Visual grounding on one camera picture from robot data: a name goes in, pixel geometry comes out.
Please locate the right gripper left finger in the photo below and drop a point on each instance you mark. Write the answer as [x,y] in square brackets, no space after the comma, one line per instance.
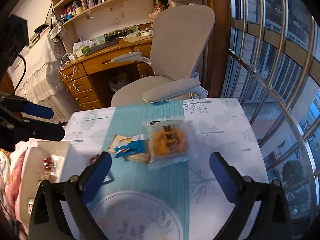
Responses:
[48,220]

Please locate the blue snack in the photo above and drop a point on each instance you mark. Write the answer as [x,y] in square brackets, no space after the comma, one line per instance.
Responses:
[129,146]

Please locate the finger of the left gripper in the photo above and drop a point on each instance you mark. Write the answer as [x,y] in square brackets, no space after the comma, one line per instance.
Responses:
[15,130]
[18,104]

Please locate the clear glass plate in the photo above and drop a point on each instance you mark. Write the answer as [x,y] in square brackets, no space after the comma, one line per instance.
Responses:
[136,215]

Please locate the wooden desk with drawers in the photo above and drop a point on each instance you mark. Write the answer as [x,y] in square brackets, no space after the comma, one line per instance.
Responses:
[88,77]

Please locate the beige snack bar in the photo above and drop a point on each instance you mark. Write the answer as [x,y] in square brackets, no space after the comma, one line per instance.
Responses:
[141,158]

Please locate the white storage bin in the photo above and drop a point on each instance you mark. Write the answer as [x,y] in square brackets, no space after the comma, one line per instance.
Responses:
[67,161]

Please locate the wooden bookshelf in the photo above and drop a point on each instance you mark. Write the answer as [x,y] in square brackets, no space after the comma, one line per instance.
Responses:
[88,19]

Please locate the orange pastry snack bag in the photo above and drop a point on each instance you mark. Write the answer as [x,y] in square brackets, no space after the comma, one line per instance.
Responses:
[169,141]

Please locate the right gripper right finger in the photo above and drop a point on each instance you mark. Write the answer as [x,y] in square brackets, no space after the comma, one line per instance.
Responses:
[273,220]

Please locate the metal window grille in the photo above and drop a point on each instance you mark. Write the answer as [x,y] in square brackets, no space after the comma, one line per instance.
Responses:
[273,71]

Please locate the pink blanket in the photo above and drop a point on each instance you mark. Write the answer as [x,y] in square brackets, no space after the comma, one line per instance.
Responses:
[11,177]

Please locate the grey office chair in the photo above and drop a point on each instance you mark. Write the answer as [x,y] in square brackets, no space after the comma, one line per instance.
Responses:
[180,35]

